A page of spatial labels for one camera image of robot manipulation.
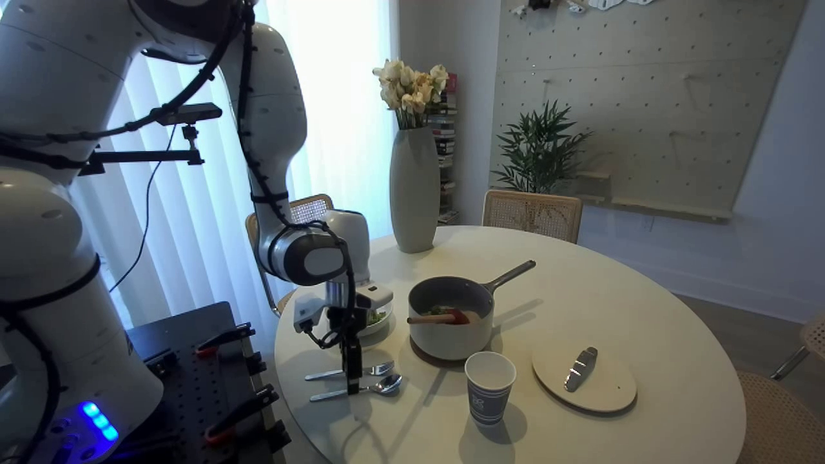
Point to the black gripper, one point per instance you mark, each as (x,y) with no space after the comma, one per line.
(348,323)

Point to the silver metal spoon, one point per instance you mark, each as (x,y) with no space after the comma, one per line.
(385,388)

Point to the white ceramic bowl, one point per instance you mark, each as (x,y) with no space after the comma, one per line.
(376,307)

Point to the blue and white paper cup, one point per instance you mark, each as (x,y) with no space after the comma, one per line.
(488,385)

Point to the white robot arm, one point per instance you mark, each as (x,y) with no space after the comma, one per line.
(63,64)

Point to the wooden spatula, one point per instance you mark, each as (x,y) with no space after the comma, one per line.
(438,319)

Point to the black equipment cart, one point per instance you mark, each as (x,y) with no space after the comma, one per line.
(215,407)

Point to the tall white ribbed vase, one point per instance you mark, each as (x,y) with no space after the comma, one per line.
(414,190)

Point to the round pot lid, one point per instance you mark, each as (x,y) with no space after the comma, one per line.
(584,378)

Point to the rattan dining chair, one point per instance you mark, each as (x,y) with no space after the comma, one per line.
(535,212)

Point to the cream flower bouquet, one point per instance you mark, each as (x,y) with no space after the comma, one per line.
(411,95)

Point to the potted green plant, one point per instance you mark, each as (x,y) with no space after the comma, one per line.
(540,150)

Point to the white saucepan with handle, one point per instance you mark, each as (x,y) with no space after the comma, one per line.
(447,294)

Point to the black camera on mount arm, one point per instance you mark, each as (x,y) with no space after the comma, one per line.
(168,138)

